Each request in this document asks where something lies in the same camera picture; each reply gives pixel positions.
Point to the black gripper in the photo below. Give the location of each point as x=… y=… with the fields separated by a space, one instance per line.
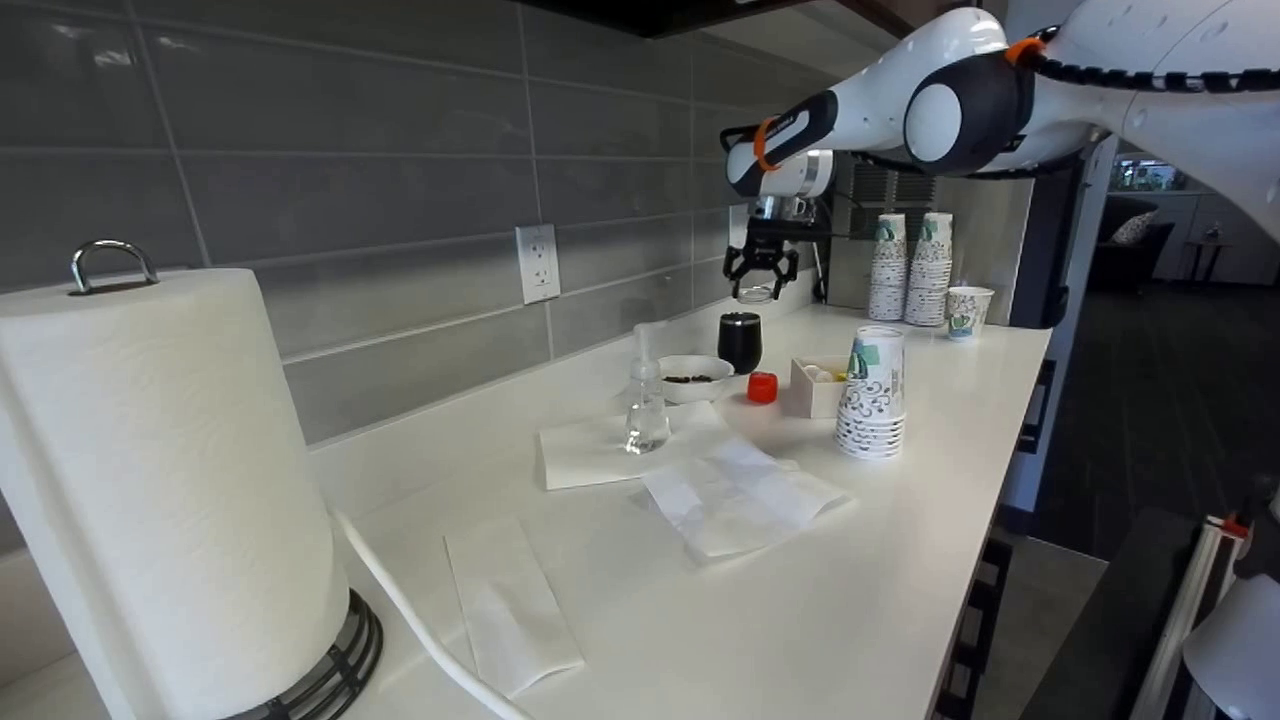
x=781 y=226

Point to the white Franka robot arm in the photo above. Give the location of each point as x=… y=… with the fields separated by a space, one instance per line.
x=960 y=113

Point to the black cup with steel rim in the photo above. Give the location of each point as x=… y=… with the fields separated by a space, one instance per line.
x=737 y=346

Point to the green print paper cup stack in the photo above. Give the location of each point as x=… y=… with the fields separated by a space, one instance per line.
x=928 y=273
x=891 y=273

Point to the dotted paper cup stack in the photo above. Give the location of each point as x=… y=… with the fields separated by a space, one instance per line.
x=873 y=407

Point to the single green print paper cup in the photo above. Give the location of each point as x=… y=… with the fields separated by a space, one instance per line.
x=964 y=313

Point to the small red cap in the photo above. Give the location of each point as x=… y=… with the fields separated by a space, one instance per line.
x=762 y=390

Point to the coffee beans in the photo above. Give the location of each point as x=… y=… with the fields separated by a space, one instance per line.
x=691 y=377

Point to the small box of packets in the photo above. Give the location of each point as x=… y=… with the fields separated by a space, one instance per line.
x=804 y=395

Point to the white bowl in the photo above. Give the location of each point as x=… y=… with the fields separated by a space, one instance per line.
x=694 y=395

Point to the clear glass flask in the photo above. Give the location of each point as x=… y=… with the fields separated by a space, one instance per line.
x=644 y=421

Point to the clear plastic bag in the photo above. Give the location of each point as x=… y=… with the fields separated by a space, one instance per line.
x=741 y=506

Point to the flat white paper napkin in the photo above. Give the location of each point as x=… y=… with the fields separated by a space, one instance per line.
x=581 y=463

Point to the dark office chair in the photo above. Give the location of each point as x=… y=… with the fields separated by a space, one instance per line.
x=1128 y=248

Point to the narrow folded white paper towel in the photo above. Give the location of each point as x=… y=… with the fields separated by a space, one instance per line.
x=513 y=621

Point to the white pole with red tip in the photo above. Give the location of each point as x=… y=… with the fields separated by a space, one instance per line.
x=1195 y=605

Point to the metal paper towel holder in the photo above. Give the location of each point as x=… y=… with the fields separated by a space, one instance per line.
x=342 y=658

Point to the white lamp shade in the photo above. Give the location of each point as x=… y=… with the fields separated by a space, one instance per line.
x=1243 y=658

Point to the white paper towel roll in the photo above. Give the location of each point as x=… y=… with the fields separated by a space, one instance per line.
x=160 y=502

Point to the white wall outlet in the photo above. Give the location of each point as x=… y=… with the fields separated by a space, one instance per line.
x=539 y=263

